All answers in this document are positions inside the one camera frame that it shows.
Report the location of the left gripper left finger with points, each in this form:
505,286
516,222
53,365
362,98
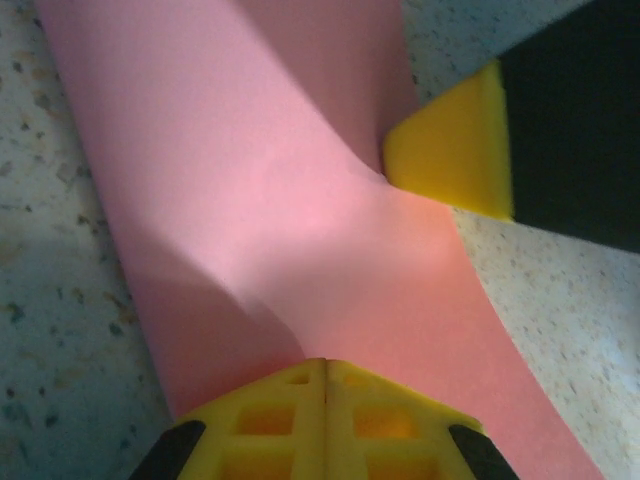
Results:
270,430

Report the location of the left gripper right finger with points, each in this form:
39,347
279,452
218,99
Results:
380,430

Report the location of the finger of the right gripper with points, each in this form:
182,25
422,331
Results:
450,150

